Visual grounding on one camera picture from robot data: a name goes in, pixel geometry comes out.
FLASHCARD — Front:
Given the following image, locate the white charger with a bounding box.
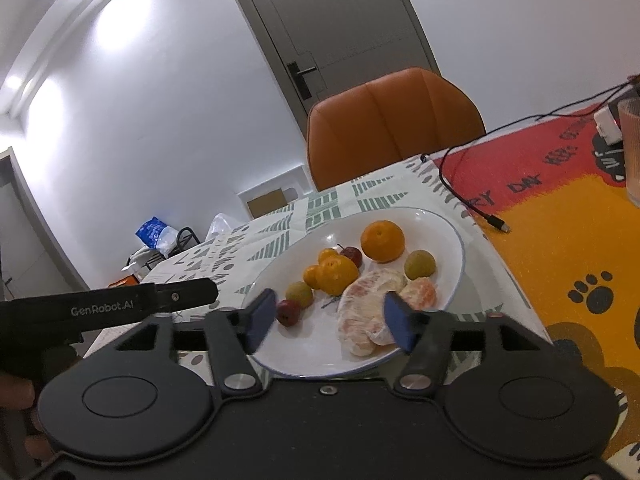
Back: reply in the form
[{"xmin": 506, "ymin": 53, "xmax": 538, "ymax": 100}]
[{"xmin": 593, "ymin": 104, "xmax": 626, "ymax": 144}]

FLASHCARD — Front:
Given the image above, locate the white foam packaging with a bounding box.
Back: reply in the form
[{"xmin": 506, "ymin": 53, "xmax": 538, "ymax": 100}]
[{"xmin": 237, "ymin": 164, "xmax": 306, "ymax": 220}]

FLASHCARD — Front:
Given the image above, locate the small red apple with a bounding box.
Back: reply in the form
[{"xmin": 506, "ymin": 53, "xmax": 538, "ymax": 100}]
[
  {"xmin": 338, "ymin": 244, "xmax": 364, "ymax": 269},
  {"xmin": 275, "ymin": 298, "xmax": 303, "ymax": 328}
]

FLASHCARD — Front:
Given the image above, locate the blue and white bag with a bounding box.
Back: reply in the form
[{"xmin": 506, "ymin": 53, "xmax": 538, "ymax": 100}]
[{"xmin": 135, "ymin": 216, "xmax": 179, "ymax": 254}]

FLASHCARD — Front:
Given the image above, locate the green plum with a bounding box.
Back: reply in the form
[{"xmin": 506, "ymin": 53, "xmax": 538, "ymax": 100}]
[
  {"xmin": 284, "ymin": 280, "xmax": 315, "ymax": 307},
  {"xmin": 403, "ymin": 249, "xmax": 436, "ymax": 281}
]

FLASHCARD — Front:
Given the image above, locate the red and orange mat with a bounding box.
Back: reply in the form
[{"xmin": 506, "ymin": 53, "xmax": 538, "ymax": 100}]
[{"xmin": 432, "ymin": 102, "xmax": 640, "ymax": 462}]

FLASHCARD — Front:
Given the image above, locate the large orange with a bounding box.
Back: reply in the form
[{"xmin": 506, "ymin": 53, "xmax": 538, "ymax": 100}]
[{"xmin": 360, "ymin": 220, "xmax": 406, "ymax": 265}]

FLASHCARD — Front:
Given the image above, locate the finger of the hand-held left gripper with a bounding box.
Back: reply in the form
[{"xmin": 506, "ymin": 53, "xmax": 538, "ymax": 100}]
[{"xmin": 152, "ymin": 277, "xmax": 220, "ymax": 312}]

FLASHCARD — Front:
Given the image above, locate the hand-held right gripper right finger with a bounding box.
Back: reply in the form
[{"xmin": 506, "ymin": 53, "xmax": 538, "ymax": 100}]
[{"xmin": 382, "ymin": 290, "xmax": 545, "ymax": 394}]

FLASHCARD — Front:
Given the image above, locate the peeled orange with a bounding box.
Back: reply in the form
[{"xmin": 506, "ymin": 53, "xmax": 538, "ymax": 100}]
[{"xmin": 400, "ymin": 277, "xmax": 438, "ymax": 312}]

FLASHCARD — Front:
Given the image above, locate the medium orange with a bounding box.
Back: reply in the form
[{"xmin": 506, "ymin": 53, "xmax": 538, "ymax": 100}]
[{"xmin": 317, "ymin": 255, "xmax": 360, "ymax": 297}]

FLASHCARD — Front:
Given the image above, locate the white plate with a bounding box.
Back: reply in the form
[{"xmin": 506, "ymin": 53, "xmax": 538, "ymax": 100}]
[{"xmin": 241, "ymin": 206, "xmax": 466, "ymax": 379}]

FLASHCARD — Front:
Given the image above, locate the grey door frame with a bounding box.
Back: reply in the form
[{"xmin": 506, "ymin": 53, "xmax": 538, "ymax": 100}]
[{"xmin": 0, "ymin": 146, "xmax": 90, "ymax": 302}]

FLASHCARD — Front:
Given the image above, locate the black door handle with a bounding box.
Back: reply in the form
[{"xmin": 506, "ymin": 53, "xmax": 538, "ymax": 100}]
[{"xmin": 285, "ymin": 61, "xmax": 319, "ymax": 100}]

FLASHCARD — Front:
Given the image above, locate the brown cardboard piece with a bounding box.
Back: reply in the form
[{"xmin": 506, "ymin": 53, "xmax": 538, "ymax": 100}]
[{"xmin": 247, "ymin": 187, "xmax": 287, "ymax": 219}]

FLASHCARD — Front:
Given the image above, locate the white plastic bag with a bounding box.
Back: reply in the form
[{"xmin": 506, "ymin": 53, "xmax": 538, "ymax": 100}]
[{"xmin": 205, "ymin": 213, "xmax": 236, "ymax": 239}]

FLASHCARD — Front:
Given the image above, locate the grey door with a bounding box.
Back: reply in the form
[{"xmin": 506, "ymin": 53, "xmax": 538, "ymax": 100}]
[{"xmin": 215, "ymin": 0, "xmax": 442, "ymax": 136}]

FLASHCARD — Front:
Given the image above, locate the person's left hand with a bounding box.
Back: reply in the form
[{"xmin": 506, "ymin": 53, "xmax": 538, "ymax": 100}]
[{"xmin": 0, "ymin": 371, "xmax": 57, "ymax": 462}]

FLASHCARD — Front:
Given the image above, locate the ribbed drinking glass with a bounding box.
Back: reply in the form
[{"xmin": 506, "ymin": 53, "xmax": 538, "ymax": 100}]
[{"xmin": 617, "ymin": 97, "xmax": 640, "ymax": 209}]

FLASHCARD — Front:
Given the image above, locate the peeled pomelo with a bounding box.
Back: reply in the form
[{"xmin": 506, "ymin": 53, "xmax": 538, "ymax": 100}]
[{"xmin": 335, "ymin": 268, "xmax": 409, "ymax": 358}]

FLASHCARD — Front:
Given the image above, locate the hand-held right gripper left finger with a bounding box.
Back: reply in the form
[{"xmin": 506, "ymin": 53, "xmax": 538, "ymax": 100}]
[{"xmin": 112, "ymin": 287, "xmax": 279, "ymax": 396}]

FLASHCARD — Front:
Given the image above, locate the black metal rack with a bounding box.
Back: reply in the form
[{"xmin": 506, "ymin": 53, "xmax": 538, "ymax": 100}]
[{"xmin": 127, "ymin": 227, "xmax": 201, "ymax": 277}]

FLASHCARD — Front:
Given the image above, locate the orange chair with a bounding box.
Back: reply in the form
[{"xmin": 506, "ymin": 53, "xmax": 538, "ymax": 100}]
[{"xmin": 305, "ymin": 66, "xmax": 487, "ymax": 192}]

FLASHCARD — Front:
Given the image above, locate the black cable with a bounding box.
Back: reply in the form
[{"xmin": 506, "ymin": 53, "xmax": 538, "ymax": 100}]
[{"xmin": 419, "ymin": 74, "xmax": 640, "ymax": 234}]

